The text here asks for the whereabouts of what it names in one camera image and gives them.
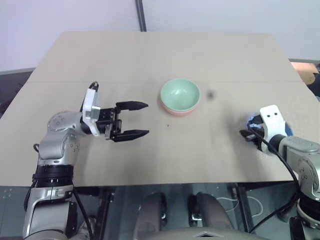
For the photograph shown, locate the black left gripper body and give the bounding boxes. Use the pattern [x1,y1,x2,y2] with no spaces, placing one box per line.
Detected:
[95,102,124,143]

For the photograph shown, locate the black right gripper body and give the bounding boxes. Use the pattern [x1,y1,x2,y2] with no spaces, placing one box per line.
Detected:
[249,119,270,151]

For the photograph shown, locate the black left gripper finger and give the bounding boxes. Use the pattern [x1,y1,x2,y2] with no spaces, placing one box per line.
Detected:
[112,129,151,143]
[116,100,150,112]

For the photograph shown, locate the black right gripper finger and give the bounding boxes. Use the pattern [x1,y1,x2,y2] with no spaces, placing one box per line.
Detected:
[238,129,260,143]

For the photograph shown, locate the blue bowl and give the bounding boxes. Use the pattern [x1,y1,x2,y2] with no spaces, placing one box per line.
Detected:
[245,112,295,138]

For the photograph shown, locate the pink bowl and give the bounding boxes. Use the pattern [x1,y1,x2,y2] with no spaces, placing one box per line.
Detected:
[160,96,201,118]

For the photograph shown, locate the green bowl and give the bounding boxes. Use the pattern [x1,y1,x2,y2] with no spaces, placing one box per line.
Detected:
[159,77,201,112]

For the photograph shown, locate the dark rounded robot leg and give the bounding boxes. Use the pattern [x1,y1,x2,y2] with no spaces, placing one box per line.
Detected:
[187,191,234,232]
[136,191,169,237]

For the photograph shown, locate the brown cardboard box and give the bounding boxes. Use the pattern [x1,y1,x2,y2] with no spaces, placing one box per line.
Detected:
[290,61,320,86]

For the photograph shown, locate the dark grey vertical pole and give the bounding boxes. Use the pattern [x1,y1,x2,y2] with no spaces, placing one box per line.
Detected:
[135,0,148,33]

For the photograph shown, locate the grey robot torso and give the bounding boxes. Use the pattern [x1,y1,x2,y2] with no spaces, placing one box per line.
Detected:
[147,226,262,240]

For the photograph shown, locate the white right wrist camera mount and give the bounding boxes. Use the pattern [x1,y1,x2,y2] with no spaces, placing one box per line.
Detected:
[259,104,288,141]

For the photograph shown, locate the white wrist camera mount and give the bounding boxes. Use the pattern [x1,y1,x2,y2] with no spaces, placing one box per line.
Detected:
[259,104,288,141]
[79,86,103,138]

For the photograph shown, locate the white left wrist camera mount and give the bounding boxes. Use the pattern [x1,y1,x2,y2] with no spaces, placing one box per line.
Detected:
[79,86,103,138]

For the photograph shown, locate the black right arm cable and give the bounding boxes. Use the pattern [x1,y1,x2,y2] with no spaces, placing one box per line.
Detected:
[248,127,301,235]

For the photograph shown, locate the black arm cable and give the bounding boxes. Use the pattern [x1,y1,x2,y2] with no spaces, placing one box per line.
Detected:
[23,142,95,240]
[248,127,301,235]

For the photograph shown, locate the white cable on floor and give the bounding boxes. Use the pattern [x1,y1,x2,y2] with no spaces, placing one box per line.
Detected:
[216,196,264,219]

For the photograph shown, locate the black table frame leg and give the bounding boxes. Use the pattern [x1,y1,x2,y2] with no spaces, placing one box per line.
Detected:
[94,186,116,240]
[234,183,252,232]

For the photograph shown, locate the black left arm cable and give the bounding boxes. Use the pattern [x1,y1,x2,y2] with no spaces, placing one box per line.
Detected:
[23,142,95,240]

